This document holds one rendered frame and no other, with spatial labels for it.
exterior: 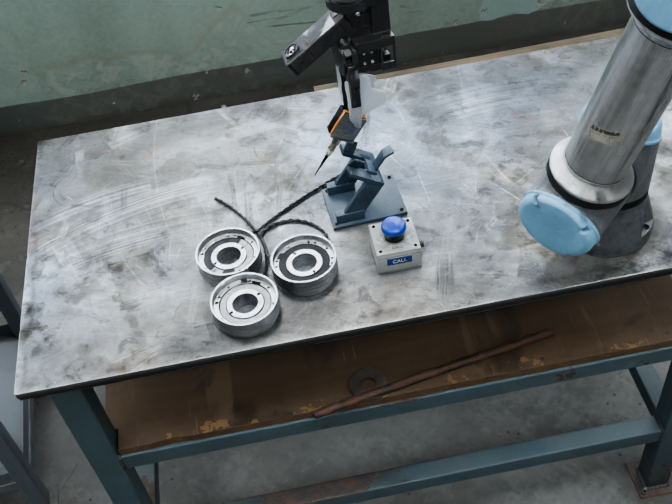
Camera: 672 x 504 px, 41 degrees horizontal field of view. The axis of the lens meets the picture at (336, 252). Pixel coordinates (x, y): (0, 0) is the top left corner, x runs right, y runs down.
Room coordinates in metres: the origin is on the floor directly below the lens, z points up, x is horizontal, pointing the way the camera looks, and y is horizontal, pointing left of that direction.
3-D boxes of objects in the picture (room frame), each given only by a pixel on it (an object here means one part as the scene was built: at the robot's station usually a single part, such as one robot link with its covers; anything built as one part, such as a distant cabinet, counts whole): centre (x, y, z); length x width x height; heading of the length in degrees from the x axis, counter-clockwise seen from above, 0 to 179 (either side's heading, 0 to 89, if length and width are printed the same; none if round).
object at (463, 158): (1.14, -0.07, 0.79); 1.20 x 0.60 x 0.02; 94
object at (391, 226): (0.97, -0.09, 0.85); 0.04 x 0.04 x 0.05
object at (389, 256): (0.97, -0.10, 0.82); 0.08 x 0.07 x 0.05; 94
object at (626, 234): (0.98, -0.44, 0.85); 0.15 x 0.15 x 0.10
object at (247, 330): (0.89, 0.15, 0.82); 0.10 x 0.10 x 0.04
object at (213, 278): (0.99, 0.17, 0.82); 0.10 x 0.10 x 0.04
